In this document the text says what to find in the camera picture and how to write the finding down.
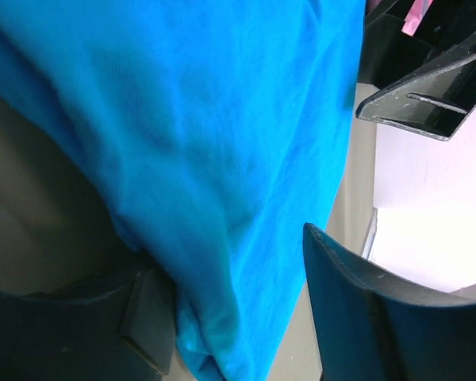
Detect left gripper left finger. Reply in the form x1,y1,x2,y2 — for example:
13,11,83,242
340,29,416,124
0,256,175,380

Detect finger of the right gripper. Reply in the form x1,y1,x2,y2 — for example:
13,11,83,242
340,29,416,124
355,31,476,141

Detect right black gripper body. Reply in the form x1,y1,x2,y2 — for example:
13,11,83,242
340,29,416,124
359,1,476,89

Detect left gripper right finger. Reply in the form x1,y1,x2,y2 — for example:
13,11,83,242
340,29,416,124
303,223,476,380

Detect blue t-shirt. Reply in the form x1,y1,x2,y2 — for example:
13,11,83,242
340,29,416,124
0,1,366,380

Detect pink t-shirt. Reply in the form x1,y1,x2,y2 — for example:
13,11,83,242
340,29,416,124
401,0,432,37

